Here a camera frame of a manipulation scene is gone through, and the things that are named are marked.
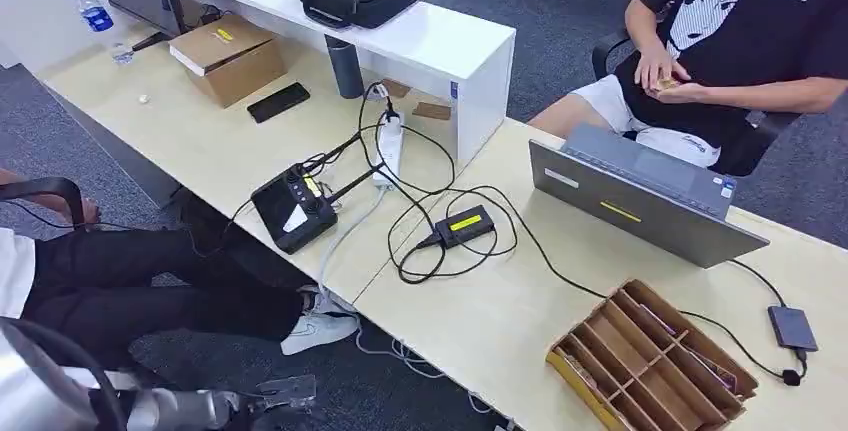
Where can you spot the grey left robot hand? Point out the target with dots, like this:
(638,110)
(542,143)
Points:
(285,391)

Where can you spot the person's right hand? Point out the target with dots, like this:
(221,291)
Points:
(652,64)

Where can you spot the person's left hand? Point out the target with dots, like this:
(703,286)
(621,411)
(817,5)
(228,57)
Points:
(682,93)

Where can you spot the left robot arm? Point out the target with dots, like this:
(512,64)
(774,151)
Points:
(40,388)

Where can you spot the person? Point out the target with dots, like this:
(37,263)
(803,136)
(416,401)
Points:
(132,282)
(748,37)

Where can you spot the black office chair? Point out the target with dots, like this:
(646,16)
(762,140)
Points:
(755,143)

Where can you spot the grey laptop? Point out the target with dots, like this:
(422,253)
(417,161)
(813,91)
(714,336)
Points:
(636,209)

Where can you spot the black router with antennas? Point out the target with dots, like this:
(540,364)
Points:
(291,212)

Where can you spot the white desk shelf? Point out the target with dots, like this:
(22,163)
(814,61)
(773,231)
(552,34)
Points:
(437,50)

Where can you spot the small cardboard piece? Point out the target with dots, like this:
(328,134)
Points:
(396,88)
(432,111)

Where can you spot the black power adapter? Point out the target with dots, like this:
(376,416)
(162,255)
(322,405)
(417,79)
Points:
(464,224)

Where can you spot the grey external drive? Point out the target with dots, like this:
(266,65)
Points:
(792,328)

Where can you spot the white power strip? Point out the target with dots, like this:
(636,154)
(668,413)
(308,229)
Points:
(389,150)

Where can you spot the stack of cards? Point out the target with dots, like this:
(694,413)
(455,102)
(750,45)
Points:
(719,372)
(580,368)

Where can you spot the wooden divided card box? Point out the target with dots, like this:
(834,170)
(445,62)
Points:
(636,375)

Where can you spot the black smartphone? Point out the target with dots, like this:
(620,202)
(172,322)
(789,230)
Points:
(278,102)

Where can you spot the black chair armrest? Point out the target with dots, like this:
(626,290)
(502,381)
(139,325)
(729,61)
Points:
(60,189)

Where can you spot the dark grey tumbler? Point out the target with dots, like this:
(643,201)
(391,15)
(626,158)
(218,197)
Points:
(344,67)

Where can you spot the brown cardboard box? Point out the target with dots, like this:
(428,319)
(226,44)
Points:
(232,60)

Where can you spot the small clear cup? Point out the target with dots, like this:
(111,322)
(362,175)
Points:
(121,54)

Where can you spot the clear water bottle blue label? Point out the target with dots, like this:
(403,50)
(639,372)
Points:
(95,14)

